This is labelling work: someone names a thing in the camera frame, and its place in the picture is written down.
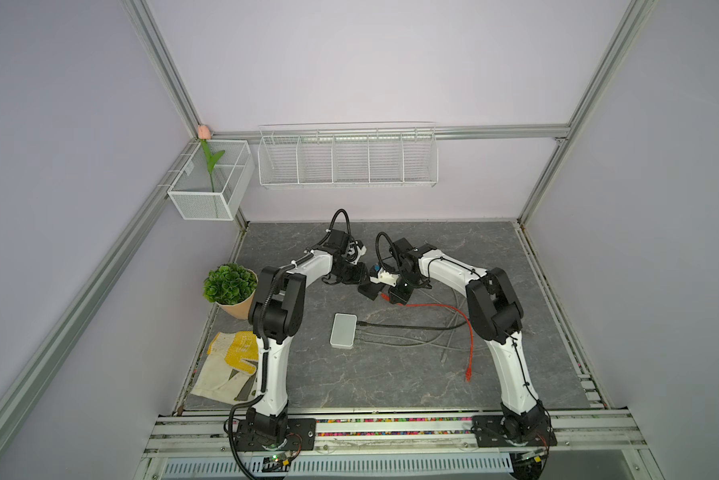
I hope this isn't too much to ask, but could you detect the black network switch box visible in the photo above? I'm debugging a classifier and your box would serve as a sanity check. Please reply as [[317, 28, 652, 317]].
[[358, 282, 385, 301]]

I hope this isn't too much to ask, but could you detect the black cable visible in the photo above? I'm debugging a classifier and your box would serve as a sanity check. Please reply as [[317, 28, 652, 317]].
[[356, 320, 469, 332]]

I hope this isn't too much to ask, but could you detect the white network switch box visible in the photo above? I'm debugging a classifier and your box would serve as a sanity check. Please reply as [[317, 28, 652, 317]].
[[330, 313, 358, 350]]

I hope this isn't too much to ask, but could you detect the red ethernet cable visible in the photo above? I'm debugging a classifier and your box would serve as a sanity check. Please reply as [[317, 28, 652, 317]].
[[379, 292, 475, 383]]

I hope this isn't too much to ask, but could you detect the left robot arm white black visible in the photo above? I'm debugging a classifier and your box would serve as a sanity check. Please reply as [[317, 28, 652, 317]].
[[230, 228, 367, 452]]

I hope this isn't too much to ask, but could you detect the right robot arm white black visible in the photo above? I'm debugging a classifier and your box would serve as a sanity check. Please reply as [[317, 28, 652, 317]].
[[367, 238, 557, 447]]

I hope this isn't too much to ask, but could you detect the green potted plant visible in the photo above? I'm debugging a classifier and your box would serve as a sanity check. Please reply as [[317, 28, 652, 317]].
[[203, 263, 259, 320]]

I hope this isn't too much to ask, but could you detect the yellow white work glove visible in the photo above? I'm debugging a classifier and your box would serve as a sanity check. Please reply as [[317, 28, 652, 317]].
[[191, 331, 259, 405]]

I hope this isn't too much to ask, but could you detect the pink tulip artificial flower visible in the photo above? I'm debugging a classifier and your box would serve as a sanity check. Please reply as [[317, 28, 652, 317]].
[[197, 125, 226, 193]]

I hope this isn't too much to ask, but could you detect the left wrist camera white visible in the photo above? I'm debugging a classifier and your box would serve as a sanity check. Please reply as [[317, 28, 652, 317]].
[[344, 240, 367, 264]]

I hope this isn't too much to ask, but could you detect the white wire wall shelf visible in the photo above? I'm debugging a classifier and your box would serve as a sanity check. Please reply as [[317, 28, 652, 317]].
[[258, 122, 439, 188]]

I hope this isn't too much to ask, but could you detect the white mesh wall basket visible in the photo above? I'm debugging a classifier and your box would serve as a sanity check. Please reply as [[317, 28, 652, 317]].
[[168, 140, 256, 221]]

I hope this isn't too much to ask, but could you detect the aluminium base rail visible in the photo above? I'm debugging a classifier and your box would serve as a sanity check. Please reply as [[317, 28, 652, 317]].
[[143, 410, 647, 458]]

